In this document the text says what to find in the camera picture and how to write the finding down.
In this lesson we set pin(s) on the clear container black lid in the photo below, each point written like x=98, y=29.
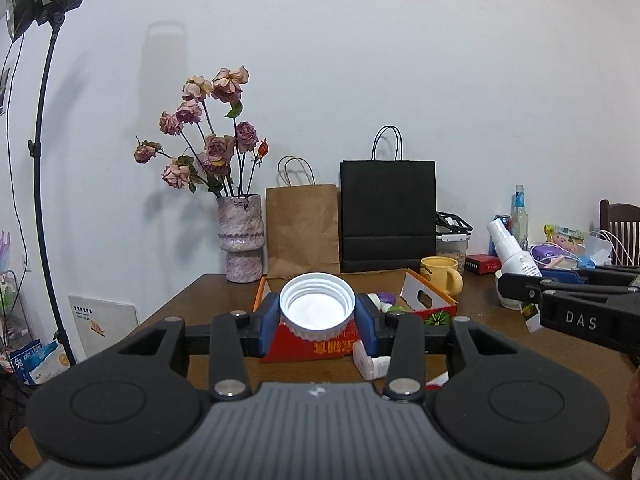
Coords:
x=452, y=250

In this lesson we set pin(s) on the small red box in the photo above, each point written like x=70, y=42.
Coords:
x=482, y=265

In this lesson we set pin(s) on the blue white packet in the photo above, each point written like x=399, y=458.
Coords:
x=42, y=365

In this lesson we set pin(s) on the black paper bag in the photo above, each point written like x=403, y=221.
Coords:
x=387, y=215

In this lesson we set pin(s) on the blue drink can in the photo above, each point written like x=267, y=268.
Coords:
x=502, y=220

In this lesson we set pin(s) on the blue tissue pack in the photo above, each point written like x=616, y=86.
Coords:
x=587, y=261

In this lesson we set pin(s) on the white flat panel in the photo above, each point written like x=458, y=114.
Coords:
x=102, y=327

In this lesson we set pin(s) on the pink speckled vase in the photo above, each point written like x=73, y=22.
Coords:
x=240, y=240

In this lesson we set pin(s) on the yellow mug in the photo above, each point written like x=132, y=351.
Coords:
x=437, y=272

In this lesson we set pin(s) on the white bowl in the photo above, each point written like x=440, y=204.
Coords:
x=507, y=300

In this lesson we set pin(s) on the wooden chair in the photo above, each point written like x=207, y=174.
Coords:
x=622, y=230

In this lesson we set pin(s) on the white spray bottle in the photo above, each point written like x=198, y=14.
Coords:
x=515, y=257

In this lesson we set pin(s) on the white screw lid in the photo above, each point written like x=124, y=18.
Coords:
x=317, y=312

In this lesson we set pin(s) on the clear glass bottle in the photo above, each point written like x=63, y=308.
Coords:
x=520, y=220

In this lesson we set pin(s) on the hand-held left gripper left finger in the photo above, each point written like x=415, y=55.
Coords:
x=267, y=327

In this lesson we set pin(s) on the colourful snack packet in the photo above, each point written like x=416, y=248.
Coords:
x=565, y=234

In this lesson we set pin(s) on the purple coral decoration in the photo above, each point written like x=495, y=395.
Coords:
x=5, y=245

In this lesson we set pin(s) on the brown paper bag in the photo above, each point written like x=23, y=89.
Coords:
x=302, y=230

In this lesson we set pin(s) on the small white box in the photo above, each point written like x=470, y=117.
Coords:
x=370, y=360

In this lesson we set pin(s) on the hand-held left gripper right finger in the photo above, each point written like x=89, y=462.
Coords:
x=366, y=327

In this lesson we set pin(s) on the purple ridged lid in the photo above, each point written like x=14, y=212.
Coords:
x=383, y=297

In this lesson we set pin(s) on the red cardboard box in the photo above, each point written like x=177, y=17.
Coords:
x=430, y=300

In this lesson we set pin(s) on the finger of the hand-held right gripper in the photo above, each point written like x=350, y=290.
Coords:
x=520, y=289
x=562, y=275

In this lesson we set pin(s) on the dried pink roses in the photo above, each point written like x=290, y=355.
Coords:
x=217, y=147

